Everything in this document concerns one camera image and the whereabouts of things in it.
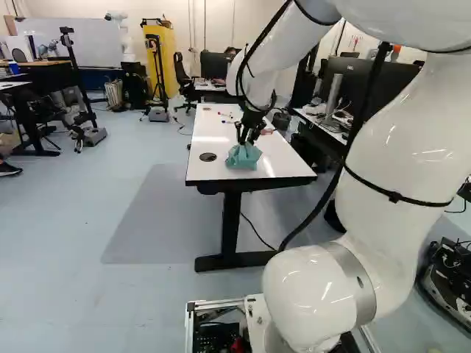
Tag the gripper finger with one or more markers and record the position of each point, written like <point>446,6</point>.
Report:
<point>253,137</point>
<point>240,134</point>

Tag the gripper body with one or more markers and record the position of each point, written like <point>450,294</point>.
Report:
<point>252,118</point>

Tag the green towel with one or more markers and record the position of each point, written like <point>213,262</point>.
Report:
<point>243,159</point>

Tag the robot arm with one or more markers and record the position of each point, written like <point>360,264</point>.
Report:
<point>386,147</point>

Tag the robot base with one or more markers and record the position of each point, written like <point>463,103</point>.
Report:
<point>215,323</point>

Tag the small pink object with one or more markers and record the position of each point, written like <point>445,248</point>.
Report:
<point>269,131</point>

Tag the marker pen with blue cap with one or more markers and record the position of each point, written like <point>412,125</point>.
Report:
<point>227,120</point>

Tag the white table with black legs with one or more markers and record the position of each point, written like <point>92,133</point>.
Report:
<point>221,147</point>

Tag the marker pen with dark cap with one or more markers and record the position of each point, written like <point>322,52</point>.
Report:
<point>227,114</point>

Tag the black round bin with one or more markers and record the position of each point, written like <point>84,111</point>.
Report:
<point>282,119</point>

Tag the black office chair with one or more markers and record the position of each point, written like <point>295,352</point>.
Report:
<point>183,81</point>

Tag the black tripod on grey base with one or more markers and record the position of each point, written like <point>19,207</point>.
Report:
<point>159,92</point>

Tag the black computer monitor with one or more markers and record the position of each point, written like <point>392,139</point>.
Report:
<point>353,73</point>

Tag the desk with black frame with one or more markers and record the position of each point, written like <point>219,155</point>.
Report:
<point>316,132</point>

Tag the black camera stand, grey base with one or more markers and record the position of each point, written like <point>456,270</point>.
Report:
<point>79,92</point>

